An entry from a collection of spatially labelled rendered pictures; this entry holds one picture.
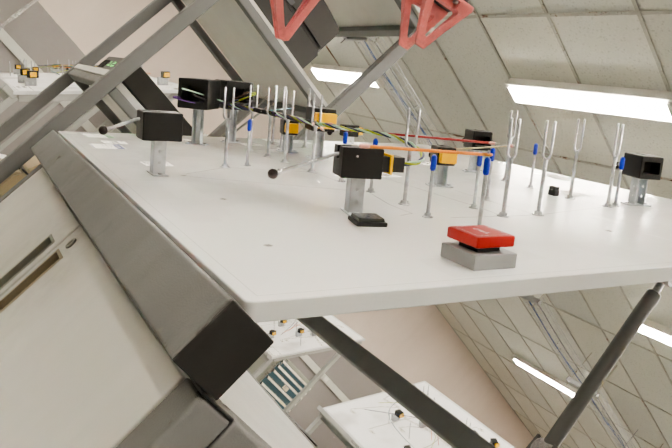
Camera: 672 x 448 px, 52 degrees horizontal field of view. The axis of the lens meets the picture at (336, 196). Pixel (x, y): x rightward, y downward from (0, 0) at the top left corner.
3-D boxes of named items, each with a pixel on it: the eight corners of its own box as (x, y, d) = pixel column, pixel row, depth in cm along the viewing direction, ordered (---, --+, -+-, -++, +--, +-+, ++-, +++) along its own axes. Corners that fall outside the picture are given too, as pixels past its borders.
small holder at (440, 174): (439, 180, 130) (444, 142, 129) (455, 189, 121) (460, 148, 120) (416, 179, 129) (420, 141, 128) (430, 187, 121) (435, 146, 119)
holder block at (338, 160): (331, 172, 92) (334, 143, 91) (371, 174, 94) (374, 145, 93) (340, 177, 88) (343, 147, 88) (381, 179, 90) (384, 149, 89)
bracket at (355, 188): (339, 209, 94) (342, 173, 93) (356, 209, 94) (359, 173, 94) (349, 216, 89) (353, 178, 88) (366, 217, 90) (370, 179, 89)
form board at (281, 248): (57, 140, 155) (57, 130, 155) (425, 151, 204) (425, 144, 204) (245, 329, 54) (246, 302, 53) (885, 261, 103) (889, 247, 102)
